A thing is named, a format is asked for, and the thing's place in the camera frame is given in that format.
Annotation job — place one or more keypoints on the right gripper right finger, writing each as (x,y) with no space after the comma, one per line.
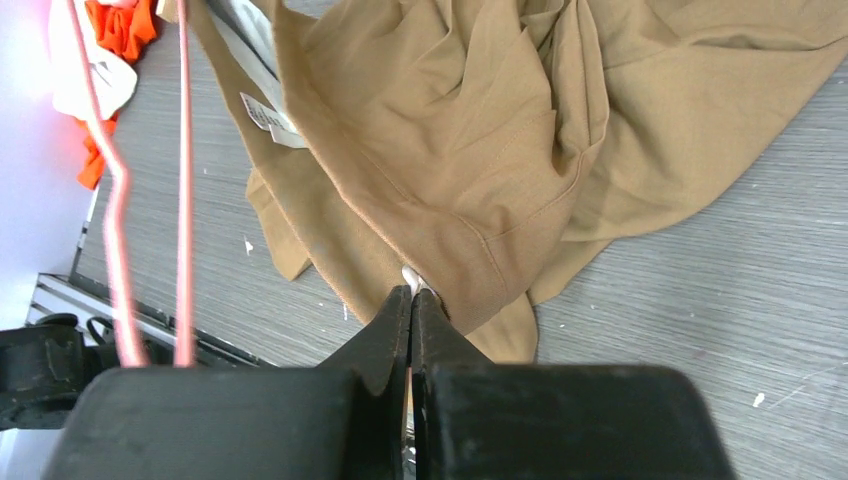
(475,419)

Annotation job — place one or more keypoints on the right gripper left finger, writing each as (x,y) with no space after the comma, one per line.
(341,419)

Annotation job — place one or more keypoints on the pink wire hanger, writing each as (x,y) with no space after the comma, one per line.
(129,343)

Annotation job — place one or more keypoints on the tan brown garment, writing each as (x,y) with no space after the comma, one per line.
(496,147)

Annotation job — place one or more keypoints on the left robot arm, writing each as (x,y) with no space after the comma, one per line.
(47,365)

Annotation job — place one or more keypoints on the white cloth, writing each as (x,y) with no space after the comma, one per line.
(76,58)

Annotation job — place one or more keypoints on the orange cloth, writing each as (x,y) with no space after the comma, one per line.
(125,32)

